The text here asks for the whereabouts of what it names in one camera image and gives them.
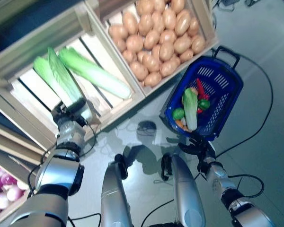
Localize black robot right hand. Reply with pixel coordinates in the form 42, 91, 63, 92
178, 138, 216, 164

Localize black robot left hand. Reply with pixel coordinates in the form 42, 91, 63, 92
52, 98, 89, 128

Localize large napa cabbage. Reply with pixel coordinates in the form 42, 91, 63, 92
33, 46, 93, 120
58, 48, 133, 100

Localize blue plastic shopping basket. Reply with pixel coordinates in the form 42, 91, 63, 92
159, 46, 244, 142

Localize small napa cabbage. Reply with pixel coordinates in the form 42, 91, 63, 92
181, 87, 198, 131

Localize green round vegetable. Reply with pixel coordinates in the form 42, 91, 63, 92
197, 99, 211, 111
172, 107, 186, 120

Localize slatted wooden crate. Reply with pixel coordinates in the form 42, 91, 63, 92
0, 4, 146, 140

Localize red chili pepper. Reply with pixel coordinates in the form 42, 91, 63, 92
195, 78, 211, 100

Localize brown potato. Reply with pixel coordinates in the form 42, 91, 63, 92
188, 17, 200, 37
160, 56, 181, 77
151, 0, 167, 12
179, 49, 195, 63
138, 14, 154, 30
159, 29, 177, 44
122, 13, 139, 35
151, 11, 165, 33
126, 35, 144, 53
174, 9, 192, 36
136, 51, 149, 62
135, 0, 152, 15
162, 8, 177, 29
142, 54, 160, 72
159, 41, 175, 62
108, 25, 129, 40
129, 61, 149, 81
143, 71, 162, 87
151, 44, 161, 60
170, 0, 186, 14
173, 35, 192, 54
122, 49, 137, 63
143, 30, 161, 50
115, 39, 128, 52
191, 35, 206, 54

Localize wooden vegetable display stand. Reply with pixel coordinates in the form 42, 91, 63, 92
0, 87, 53, 166

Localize silver robot legs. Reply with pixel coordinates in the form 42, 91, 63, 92
100, 153, 133, 227

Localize wooden potato crate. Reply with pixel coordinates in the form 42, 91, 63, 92
85, 0, 220, 97

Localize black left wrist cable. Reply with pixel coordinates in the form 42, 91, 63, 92
28, 119, 98, 197

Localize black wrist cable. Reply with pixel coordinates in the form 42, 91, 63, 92
28, 119, 98, 197
195, 163, 265, 198

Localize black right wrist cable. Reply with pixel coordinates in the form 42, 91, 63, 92
195, 163, 265, 198

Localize long black floor cable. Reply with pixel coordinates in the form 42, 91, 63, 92
214, 53, 275, 158

